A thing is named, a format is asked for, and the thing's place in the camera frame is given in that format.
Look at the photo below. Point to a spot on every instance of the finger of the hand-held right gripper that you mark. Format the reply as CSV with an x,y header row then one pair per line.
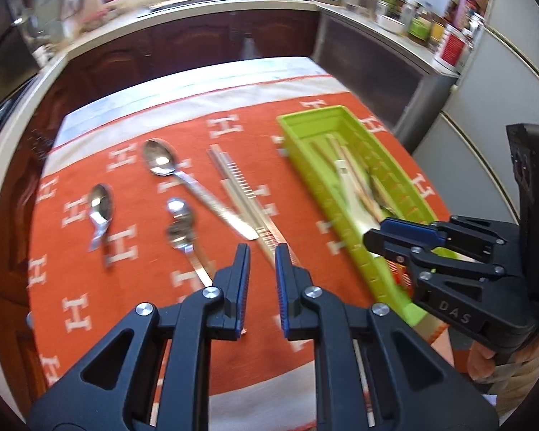
x,y
390,249
408,229

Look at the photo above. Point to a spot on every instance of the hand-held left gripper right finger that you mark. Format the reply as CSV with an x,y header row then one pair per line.
x,y
284,292

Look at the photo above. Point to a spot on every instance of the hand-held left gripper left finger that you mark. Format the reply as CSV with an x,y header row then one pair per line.
x,y
242,287

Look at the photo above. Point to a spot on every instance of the steel fork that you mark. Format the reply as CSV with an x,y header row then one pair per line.
x,y
197,269

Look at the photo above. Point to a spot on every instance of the green plastic utensil tray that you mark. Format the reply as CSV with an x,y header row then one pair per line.
x,y
314,143

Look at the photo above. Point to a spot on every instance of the large steel spoon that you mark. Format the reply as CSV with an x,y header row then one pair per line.
x,y
159,157

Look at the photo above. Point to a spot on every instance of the person's right hand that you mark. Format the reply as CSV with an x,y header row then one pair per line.
x,y
480,361

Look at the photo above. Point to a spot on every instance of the orange patterned blanket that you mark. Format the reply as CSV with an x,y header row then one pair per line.
x,y
139,278

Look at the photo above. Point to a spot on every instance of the grey refrigerator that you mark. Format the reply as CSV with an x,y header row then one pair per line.
x,y
489,76

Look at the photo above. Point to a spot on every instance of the grey built-in appliance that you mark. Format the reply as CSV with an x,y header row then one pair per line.
x,y
373,67

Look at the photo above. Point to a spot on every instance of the red-labelled container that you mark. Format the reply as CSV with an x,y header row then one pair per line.
x,y
451,47

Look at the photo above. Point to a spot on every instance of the green-labelled bottle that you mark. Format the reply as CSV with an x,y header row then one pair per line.
x,y
420,29

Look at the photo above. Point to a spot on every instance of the white bowl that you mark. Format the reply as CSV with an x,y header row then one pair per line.
x,y
391,24

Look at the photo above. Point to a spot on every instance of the pale gridded table mat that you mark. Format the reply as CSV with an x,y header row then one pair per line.
x,y
184,83

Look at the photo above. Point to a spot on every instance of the dark wooden kitchen cabinets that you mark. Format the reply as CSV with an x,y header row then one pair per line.
x,y
184,45

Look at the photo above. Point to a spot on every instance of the white kitchen countertop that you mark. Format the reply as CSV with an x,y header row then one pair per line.
x,y
197,11

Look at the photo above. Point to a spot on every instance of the steel sink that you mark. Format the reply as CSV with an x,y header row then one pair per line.
x,y
184,5

